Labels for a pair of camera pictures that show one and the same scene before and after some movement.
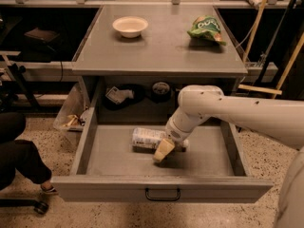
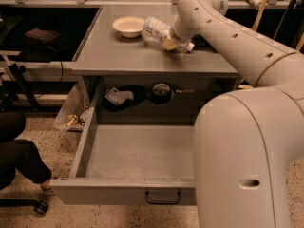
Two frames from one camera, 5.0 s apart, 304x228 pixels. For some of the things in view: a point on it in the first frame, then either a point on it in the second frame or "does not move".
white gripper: [174, 132] → [178, 35]
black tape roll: [161, 91] does not move
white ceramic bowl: [130, 27] does not move
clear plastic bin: [70, 116] does not move
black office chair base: [39, 206] does not move
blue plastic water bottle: [146, 140] → [157, 29]
